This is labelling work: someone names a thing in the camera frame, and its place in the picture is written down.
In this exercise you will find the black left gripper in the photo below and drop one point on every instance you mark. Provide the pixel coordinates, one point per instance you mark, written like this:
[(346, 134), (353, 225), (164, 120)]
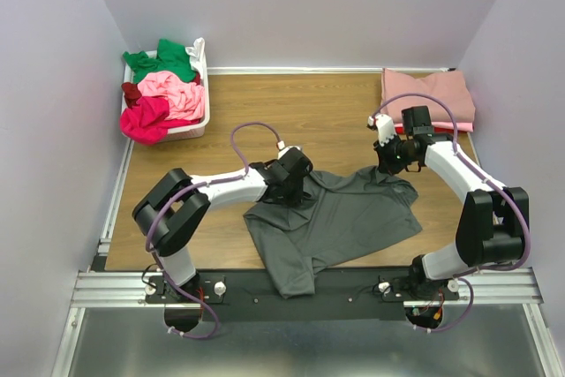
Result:
[(290, 192)]

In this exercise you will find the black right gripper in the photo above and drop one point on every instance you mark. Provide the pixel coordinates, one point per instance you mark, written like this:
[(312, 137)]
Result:
[(384, 156)]

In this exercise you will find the dark grey t shirt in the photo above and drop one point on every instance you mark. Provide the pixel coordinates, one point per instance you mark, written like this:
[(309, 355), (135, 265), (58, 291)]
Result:
[(344, 218)]

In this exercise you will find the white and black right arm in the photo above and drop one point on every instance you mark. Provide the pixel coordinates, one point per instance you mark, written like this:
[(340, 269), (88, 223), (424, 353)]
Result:
[(493, 229)]

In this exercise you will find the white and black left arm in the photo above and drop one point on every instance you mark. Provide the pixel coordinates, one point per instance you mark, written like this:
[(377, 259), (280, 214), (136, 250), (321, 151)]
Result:
[(171, 213)]

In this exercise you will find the light pink folded shirt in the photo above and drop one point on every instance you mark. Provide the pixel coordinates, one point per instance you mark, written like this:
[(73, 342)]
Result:
[(448, 127)]

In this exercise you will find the dusty pink folded shirt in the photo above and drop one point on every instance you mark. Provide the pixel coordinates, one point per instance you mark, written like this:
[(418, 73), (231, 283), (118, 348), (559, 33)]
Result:
[(448, 87)]

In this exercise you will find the white laundry basket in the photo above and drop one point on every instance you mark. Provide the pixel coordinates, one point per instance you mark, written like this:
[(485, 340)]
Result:
[(177, 128)]

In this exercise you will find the pink crumpled shirt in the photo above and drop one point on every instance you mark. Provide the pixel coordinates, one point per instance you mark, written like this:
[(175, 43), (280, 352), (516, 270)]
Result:
[(187, 100)]

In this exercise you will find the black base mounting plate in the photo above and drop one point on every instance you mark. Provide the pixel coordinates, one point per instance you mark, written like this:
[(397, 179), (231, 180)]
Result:
[(233, 295)]

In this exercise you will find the magenta crumpled shirt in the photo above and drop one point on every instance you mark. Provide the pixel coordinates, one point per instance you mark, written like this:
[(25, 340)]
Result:
[(145, 122)]

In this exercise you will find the white crumpled cloth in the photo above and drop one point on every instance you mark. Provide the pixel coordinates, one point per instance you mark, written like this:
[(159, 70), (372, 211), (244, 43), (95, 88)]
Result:
[(197, 55)]

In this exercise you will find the green crumpled shirt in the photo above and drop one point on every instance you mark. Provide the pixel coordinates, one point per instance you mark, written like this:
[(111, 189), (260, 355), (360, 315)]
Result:
[(170, 56)]

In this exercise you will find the dark red crumpled shirt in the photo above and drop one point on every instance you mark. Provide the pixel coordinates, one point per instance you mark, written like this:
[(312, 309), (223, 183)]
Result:
[(131, 94)]

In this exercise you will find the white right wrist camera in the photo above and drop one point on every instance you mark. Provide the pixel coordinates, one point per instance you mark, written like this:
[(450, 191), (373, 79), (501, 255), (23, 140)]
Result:
[(384, 126)]

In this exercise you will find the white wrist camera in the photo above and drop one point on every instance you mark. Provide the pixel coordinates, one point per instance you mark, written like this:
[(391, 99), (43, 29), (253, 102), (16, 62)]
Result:
[(384, 126), (283, 148)]

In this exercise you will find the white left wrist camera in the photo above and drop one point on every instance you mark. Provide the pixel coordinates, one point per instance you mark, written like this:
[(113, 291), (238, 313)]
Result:
[(283, 148)]

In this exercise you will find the aluminium frame rail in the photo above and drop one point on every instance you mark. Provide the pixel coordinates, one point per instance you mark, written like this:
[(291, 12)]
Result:
[(108, 290)]

